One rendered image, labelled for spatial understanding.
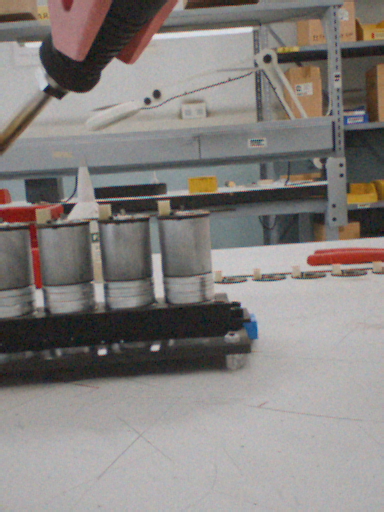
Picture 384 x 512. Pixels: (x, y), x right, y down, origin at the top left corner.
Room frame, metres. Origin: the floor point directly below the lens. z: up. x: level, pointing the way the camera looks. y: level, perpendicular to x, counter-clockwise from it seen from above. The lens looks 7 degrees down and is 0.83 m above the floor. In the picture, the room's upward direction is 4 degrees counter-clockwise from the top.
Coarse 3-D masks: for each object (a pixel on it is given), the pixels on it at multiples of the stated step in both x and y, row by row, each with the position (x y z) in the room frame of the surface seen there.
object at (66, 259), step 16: (48, 240) 0.33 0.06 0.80; (64, 240) 0.33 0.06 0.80; (80, 240) 0.34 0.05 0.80; (48, 256) 0.33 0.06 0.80; (64, 256) 0.33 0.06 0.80; (80, 256) 0.33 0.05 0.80; (48, 272) 0.33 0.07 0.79; (64, 272) 0.33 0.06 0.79; (80, 272) 0.33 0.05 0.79; (48, 288) 0.33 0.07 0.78; (64, 288) 0.33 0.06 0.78; (80, 288) 0.33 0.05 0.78; (48, 304) 0.33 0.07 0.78; (64, 304) 0.33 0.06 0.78; (80, 304) 0.33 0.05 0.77; (96, 304) 0.34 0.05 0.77
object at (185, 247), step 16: (160, 224) 0.34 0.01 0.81; (176, 224) 0.33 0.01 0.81; (192, 224) 0.33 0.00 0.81; (208, 224) 0.34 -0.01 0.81; (160, 240) 0.34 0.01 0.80; (176, 240) 0.33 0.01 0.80; (192, 240) 0.33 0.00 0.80; (208, 240) 0.34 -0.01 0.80; (160, 256) 0.34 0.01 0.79; (176, 256) 0.33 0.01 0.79; (192, 256) 0.33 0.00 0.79; (208, 256) 0.34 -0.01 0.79; (176, 272) 0.33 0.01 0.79; (192, 272) 0.33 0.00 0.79; (208, 272) 0.34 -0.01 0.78; (176, 288) 0.33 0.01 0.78; (192, 288) 0.33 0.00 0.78; (208, 288) 0.34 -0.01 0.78; (176, 304) 0.33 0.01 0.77; (192, 304) 0.33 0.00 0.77
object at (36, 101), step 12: (36, 72) 0.29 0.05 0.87; (48, 84) 0.29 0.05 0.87; (36, 96) 0.30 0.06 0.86; (48, 96) 0.30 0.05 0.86; (60, 96) 0.29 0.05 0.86; (24, 108) 0.30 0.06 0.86; (36, 108) 0.30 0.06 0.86; (12, 120) 0.31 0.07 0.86; (24, 120) 0.31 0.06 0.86; (0, 132) 0.32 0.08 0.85; (12, 132) 0.31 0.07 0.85; (0, 144) 0.32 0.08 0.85; (12, 144) 0.32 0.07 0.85
